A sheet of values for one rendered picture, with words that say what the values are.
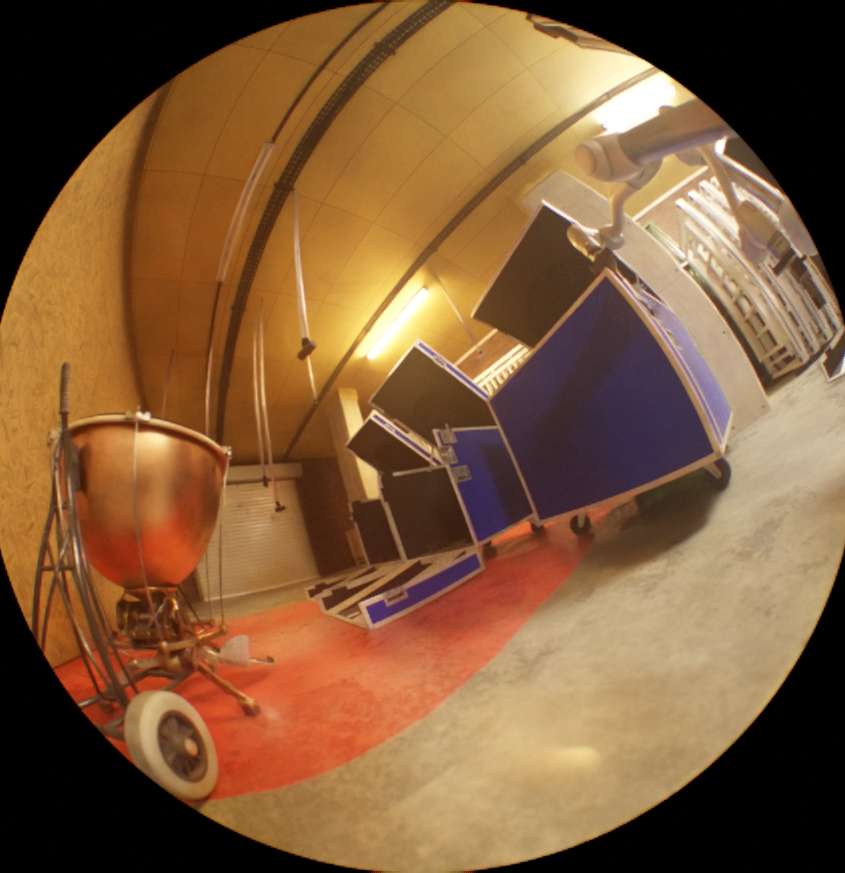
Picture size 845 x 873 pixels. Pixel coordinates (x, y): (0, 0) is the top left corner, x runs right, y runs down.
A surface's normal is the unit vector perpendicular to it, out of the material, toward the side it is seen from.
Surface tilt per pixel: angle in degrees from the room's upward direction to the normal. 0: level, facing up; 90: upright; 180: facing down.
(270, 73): 180
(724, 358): 90
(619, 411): 90
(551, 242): 142
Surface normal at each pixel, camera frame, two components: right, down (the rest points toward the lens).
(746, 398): -0.73, 0.03
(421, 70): 0.33, 0.89
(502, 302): -0.29, 0.82
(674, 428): -0.89, 0.18
